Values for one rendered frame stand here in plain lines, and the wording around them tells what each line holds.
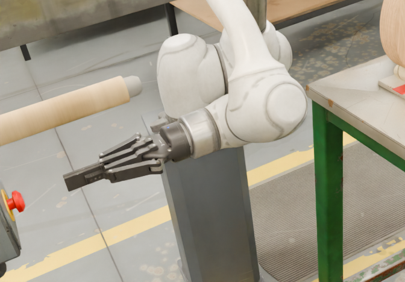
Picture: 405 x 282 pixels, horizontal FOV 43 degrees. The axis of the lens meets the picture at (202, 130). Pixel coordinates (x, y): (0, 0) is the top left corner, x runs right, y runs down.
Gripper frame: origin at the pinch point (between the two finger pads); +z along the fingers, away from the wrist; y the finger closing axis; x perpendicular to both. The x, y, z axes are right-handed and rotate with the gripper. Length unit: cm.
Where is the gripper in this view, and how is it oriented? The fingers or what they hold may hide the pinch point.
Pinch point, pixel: (84, 176)
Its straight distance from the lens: 97.4
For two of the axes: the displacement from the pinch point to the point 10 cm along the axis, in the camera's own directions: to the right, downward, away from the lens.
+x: -1.4, -8.3, -5.3
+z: -9.0, 3.4, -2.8
